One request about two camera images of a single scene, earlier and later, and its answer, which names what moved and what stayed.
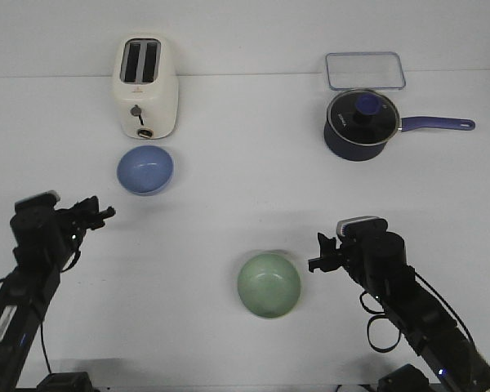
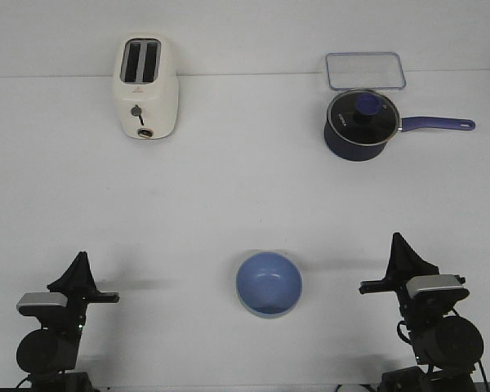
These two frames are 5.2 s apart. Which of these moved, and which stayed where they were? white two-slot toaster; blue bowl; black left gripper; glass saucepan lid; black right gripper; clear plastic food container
Moved: black right gripper; black left gripper; blue bowl
Stayed: white two-slot toaster; glass saucepan lid; clear plastic food container
